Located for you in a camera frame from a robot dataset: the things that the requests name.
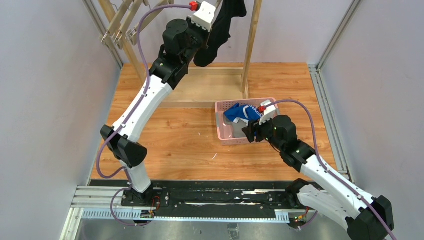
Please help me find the grey underwear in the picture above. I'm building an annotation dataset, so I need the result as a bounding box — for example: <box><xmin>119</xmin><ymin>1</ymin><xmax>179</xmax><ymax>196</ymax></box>
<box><xmin>231</xmin><ymin>121</ymin><xmax>248</xmax><ymax>139</ymax></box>

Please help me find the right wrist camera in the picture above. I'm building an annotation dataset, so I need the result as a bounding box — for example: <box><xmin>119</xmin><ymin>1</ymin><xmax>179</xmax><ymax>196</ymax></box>
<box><xmin>257</xmin><ymin>99</ymin><xmax>277</xmax><ymax>125</ymax></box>

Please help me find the blue underwear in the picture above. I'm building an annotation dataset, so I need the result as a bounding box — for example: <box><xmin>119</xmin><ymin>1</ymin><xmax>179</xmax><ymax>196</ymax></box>
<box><xmin>223</xmin><ymin>103</ymin><xmax>263</xmax><ymax>125</ymax></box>

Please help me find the pink plastic basket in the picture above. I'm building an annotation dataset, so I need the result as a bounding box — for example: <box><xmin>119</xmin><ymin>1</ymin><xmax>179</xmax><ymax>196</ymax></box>
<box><xmin>215</xmin><ymin>97</ymin><xmax>276</xmax><ymax>146</ymax></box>

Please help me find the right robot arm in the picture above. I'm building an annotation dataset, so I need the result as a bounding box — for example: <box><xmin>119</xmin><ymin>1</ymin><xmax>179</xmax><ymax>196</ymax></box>
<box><xmin>242</xmin><ymin>115</ymin><xmax>394</xmax><ymax>240</ymax></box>

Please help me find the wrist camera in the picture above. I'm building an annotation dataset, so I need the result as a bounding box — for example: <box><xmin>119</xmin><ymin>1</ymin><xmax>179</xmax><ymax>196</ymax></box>
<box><xmin>257</xmin><ymin>99</ymin><xmax>277</xmax><ymax>125</ymax></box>
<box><xmin>189</xmin><ymin>1</ymin><xmax>217</xmax><ymax>33</ymax></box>

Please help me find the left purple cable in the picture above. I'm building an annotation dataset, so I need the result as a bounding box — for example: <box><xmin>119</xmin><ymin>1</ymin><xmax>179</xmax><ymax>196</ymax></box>
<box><xmin>95</xmin><ymin>4</ymin><xmax>193</xmax><ymax>228</ymax></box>

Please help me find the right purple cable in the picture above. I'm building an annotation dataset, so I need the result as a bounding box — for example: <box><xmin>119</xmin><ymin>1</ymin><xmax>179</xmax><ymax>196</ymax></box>
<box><xmin>266</xmin><ymin>99</ymin><xmax>398</xmax><ymax>240</ymax></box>

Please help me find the black underwear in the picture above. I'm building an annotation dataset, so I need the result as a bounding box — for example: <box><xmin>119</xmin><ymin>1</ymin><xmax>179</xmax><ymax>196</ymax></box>
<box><xmin>193</xmin><ymin>0</ymin><xmax>247</xmax><ymax>68</ymax></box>

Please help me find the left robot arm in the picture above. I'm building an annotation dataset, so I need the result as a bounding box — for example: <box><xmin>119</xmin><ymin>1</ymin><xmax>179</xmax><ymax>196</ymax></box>
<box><xmin>99</xmin><ymin>17</ymin><xmax>213</xmax><ymax>205</ymax></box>

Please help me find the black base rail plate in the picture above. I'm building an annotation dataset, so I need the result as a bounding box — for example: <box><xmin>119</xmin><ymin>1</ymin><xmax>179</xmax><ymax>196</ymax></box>
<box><xmin>89</xmin><ymin>179</ymin><xmax>318</xmax><ymax>225</ymax></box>

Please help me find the wooden clothes rack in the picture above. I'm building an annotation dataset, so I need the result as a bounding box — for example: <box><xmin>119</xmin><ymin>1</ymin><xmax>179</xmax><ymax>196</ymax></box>
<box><xmin>106</xmin><ymin>0</ymin><xmax>262</xmax><ymax>108</ymax></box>

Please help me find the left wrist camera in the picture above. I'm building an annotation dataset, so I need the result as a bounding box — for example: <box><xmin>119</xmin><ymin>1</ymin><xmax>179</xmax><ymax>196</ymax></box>
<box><xmin>189</xmin><ymin>1</ymin><xmax>217</xmax><ymax>33</ymax></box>

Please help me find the beige clip hanger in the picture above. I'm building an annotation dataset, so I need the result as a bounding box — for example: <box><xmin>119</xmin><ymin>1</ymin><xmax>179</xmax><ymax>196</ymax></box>
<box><xmin>125</xmin><ymin>0</ymin><xmax>174</xmax><ymax>46</ymax></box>
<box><xmin>98</xmin><ymin>0</ymin><xmax>134</xmax><ymax>50</ymax></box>
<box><xmin>114</xmin><ymin>0</ymin><xmax>150</xmax><ymax>50</ymax></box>

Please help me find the empty beige clip hanger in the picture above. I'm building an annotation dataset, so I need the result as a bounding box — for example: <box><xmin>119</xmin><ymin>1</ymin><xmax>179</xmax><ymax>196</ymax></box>
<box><xmin>98</xmin><ymin>0</ymin><xmax>134</xmax><ymax>50</ymax></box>

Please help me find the purple cable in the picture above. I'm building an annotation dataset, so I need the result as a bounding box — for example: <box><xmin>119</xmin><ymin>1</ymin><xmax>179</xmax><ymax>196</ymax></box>
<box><xmin>266</xmin><ymin>99</ymin><xmax>398</xmax><ymax>240</ymax></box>
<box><xmin>95</xmin><ymin>4</ymin><xmax>193</xmax><ymax>228</ymax></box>

